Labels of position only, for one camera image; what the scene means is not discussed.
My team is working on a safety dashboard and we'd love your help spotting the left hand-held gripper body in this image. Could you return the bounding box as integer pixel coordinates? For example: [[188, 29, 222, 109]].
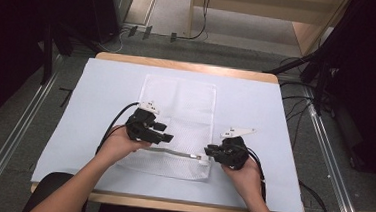
[[123, 98, 166, 145]]

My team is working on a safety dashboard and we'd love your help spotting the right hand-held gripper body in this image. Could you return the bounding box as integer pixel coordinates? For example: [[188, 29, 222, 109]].
[[212, 125, 257, 173]]

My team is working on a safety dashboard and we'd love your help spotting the person's right hand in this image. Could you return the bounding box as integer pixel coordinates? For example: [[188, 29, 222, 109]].
[[219, 154, 269, 201]]

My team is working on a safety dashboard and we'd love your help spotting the person's left hand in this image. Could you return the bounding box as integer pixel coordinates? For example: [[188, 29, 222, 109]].
[[95, 122, 155, 168]]

